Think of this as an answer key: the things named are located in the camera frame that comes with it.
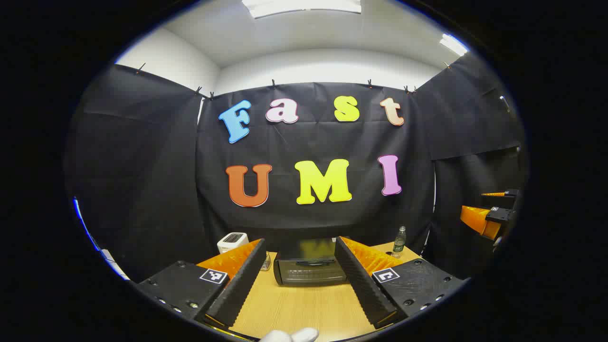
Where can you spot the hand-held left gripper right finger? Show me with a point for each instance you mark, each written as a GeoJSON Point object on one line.
{"type": "Point", "coordinates": [363, 285]}

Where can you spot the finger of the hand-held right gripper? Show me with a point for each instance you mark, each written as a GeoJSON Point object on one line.
{"type": "Point", "coordinates": [503, 194]}
{"type": "Point", "coordinates": [479, 219]}

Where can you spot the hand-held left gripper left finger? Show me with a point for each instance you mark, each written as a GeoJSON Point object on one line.
{"type": "Point", "coordinates": [242, 285]}

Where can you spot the black electric oven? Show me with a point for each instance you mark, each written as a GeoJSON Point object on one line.
{"type": "Point", "coordinates": [308, 273]}

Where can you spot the white toaster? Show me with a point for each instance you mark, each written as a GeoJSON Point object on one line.
{"type": "Point", "coordinates": [232, 241]}

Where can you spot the clear plastic water bottle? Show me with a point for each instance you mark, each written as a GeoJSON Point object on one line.
{"type": "Point", "coordinates": [399, 244]}

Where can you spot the small ceiling light panel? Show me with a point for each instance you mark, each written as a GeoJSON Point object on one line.
{"type": "Point", "coordinates": [453, 44]}

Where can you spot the long ceiling light panel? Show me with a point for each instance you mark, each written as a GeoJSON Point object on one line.
{"type": "Point", "coordinates": [301, 5]}

